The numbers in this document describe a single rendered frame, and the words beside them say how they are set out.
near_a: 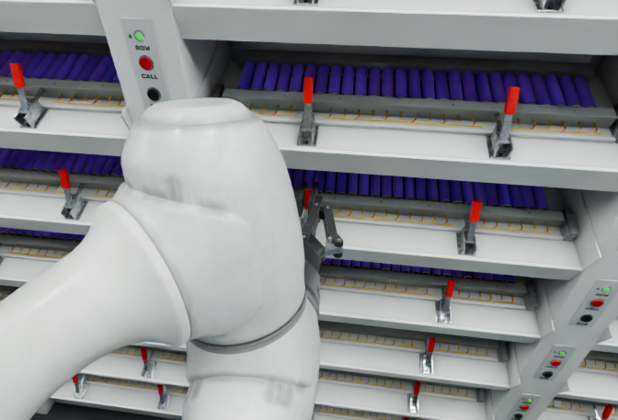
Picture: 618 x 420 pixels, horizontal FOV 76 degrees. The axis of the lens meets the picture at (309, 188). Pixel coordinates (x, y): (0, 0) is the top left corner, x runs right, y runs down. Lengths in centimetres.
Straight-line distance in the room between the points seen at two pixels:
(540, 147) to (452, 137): 12
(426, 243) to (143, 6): 54
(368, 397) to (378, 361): 19
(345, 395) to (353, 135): 75
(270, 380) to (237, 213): 14
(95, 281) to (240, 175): 10
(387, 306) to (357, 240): 20
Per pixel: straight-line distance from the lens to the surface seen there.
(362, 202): 69
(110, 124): 69
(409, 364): 100
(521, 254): 74
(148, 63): 57
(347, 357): 98
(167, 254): 23
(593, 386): 113
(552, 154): 63
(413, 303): 84
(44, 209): 89
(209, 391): 32
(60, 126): 73
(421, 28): 50
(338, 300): 83
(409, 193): 72
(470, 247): 71
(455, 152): 59
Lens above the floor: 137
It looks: 37 degrees down
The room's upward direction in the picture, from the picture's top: straight up
